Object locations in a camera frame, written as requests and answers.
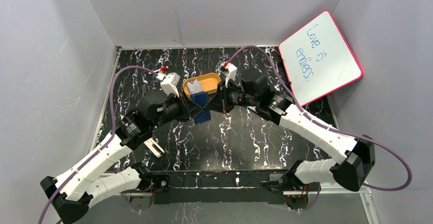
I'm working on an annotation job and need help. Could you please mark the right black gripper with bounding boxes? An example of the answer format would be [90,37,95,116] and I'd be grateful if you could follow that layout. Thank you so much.
[204,80,257,115]

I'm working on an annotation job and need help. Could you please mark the blue leather card holder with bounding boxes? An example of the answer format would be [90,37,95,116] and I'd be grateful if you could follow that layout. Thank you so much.
[191,91,211,125]

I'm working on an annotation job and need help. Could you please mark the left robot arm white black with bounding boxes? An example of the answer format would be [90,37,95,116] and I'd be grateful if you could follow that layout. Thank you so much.
[40,90,203,223]

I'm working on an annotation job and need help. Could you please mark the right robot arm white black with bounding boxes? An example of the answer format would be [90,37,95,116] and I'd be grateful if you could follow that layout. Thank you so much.
[205,68,375,192]

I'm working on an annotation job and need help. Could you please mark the orange oval tray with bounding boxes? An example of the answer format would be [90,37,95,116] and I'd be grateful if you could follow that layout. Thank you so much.
[182,72,221,97]

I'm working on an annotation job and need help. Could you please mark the red capped marker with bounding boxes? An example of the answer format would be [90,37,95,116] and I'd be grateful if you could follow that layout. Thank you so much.
[153,66,169,76]

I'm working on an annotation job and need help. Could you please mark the white eraser block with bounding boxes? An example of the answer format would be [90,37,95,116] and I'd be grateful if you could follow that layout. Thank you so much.
[144,138,165,158]

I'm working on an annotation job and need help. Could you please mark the pink framed whiteboard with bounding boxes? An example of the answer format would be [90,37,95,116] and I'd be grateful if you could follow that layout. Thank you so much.
[278,10,364,106]

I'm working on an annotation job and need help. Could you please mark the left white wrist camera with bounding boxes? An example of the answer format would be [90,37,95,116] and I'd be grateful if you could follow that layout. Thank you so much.
[156,72,180,97]

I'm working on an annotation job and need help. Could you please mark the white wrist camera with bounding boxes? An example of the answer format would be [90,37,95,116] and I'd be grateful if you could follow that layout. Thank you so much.
[219,62,237,87]
[156,72,180,97]

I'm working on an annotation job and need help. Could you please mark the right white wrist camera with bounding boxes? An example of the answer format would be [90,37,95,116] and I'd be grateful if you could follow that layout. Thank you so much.
[219,62,237,87]

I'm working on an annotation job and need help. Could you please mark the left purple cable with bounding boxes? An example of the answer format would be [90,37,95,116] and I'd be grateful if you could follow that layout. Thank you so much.
[38,65,160,224]

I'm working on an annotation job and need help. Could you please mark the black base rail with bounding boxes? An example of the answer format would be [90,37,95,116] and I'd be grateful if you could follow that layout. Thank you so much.
[118,170,325,213]

